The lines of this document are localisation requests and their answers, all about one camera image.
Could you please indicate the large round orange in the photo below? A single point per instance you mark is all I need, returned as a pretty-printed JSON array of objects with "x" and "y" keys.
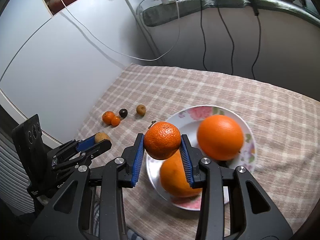
[{"x": 220, "y": 137}]

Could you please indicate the floral white plate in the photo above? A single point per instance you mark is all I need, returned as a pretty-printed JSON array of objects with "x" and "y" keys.
[{"x": 188, "y": 121}]

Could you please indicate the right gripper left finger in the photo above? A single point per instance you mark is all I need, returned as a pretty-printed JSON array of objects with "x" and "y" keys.
[{"x": 63, "y": 216}]

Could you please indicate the pink plaid tablecloth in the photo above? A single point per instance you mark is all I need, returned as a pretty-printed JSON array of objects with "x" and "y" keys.
[{"x": 285, "y": 125}]

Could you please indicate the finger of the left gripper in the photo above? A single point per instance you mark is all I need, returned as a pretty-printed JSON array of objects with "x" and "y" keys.
[
  {"x": 82, "y": 158},
  {"x": 71, "y": 148}
]

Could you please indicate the medium mandarin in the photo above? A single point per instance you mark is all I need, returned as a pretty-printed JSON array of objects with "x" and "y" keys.
[{"x": 162, "y": 140}]

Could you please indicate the small brown kiwi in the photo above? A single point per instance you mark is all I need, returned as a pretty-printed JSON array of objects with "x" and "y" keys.
[{"x": 100, "y": 137}]

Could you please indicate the dark plum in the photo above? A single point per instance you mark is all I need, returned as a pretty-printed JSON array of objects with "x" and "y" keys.
[{"x": 123, "y": 113}]

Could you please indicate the grey windowsill cushion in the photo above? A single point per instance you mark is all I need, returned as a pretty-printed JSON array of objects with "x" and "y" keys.
[{"x": 164, "y": 13}]

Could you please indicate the small mandarin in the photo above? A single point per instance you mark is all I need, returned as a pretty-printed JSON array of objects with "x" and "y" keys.
[{"x": 107, "y": 117}]

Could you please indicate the tiny orange kumquat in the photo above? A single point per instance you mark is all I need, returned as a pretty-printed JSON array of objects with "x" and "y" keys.
[{"x": 115, "y": 121}]

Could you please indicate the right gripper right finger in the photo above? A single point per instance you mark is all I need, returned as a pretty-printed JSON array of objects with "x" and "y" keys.
[{"x": 233, "y": 204}]

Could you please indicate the black camera box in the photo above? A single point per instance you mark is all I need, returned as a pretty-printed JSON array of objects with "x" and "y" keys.
[{"x": 27, "y": 137}]

